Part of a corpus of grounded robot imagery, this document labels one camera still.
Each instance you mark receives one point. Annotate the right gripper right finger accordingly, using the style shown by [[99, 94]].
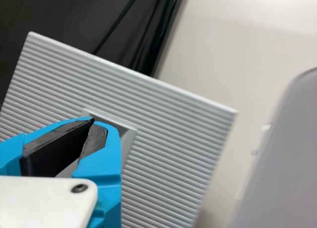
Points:
[[109, 188]]

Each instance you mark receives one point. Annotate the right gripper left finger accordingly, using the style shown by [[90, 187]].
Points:
[[49, 151]]

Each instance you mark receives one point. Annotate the incubator door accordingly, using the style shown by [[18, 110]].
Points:
[[161, 138]]

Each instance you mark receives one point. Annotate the white box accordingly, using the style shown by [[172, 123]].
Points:
[[284, 151]]

